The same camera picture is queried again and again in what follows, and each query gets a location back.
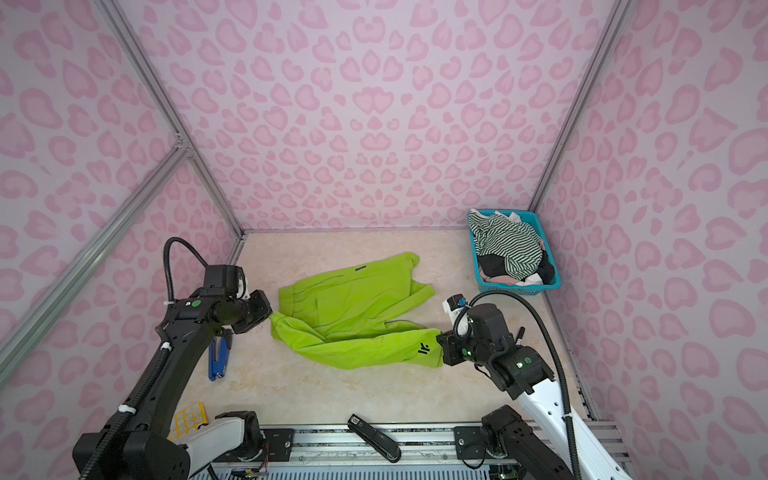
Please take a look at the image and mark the lime green shorts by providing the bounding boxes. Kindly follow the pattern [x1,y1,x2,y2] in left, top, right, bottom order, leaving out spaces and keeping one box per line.
[270,252,443,370]

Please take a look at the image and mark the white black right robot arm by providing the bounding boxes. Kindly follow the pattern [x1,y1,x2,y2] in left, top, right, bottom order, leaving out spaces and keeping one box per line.
[437,295,629,479]

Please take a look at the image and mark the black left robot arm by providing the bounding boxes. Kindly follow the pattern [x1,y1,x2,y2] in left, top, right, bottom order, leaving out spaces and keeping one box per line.
[72,290,272,479]

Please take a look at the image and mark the teal plastic laundry basket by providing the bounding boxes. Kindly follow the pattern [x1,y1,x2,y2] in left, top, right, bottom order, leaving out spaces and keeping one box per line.
[467,209,561,296]

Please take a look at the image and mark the blue stapler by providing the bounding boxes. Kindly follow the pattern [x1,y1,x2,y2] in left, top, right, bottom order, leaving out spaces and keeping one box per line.
[208,328,234,381]

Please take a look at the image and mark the black garment in basket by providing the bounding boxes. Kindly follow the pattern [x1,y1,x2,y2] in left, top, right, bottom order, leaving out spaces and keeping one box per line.
[477,251,555,286]

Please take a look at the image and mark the green white striped shirt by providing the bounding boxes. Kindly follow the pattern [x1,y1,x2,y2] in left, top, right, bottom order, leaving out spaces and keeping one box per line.
[468,209,544,278]

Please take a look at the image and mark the yellow calculator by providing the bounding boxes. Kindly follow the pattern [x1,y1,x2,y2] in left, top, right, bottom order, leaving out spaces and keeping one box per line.
[168,402,209,441]

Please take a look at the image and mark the black stapler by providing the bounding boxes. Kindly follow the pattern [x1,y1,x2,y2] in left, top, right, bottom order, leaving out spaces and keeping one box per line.
[347,414,402,463]

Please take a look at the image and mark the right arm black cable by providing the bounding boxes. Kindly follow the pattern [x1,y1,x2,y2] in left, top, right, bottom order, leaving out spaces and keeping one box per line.
[452,290,584,480]

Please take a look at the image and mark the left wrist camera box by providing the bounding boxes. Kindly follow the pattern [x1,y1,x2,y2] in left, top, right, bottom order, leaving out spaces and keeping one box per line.
[200,265,249,300]

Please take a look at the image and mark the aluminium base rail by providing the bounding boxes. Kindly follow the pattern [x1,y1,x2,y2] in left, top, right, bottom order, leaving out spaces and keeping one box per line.
[113,419,637,480]

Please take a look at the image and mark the aluminium frame corner post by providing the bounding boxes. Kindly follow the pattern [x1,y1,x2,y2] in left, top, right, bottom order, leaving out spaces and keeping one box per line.
[1,1,243,381]

